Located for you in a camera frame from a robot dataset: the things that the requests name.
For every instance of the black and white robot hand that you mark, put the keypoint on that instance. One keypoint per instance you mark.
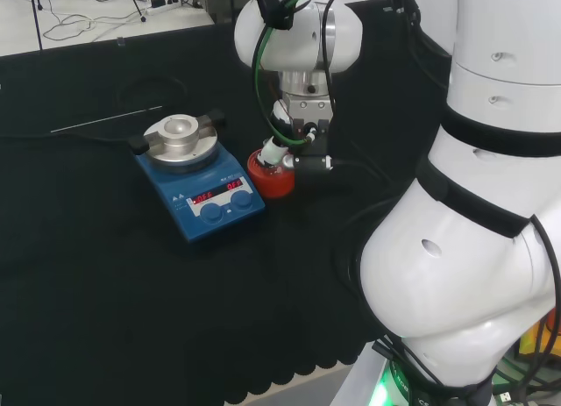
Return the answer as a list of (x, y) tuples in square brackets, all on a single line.
[(307, 108)]

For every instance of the clear round-bottom flask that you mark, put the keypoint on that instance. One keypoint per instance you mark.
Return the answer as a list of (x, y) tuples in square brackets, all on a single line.
[(276, 170)]

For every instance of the grey metal cabinet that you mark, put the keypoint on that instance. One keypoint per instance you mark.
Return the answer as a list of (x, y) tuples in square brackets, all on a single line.
[(212, 2)]

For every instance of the heater with blue base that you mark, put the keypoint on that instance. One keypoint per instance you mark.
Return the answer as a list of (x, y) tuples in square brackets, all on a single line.
[(219, 224)]

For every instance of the white power strip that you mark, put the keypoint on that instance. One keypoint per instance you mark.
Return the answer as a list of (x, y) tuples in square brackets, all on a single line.
[(163, 9)]

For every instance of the black tripod leg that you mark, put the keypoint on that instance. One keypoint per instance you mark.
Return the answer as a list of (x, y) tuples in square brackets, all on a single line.
[(137, 4)]

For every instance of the thin steel probe rod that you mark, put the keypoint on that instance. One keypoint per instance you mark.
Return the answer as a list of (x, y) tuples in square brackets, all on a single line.
[(105, 118)]

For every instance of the black bench cloth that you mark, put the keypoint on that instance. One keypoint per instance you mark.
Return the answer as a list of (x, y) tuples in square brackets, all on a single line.
[(131, 292)]

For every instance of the thin black stand pole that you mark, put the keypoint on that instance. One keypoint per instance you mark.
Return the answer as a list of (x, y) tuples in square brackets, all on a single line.
[(37, 24)]

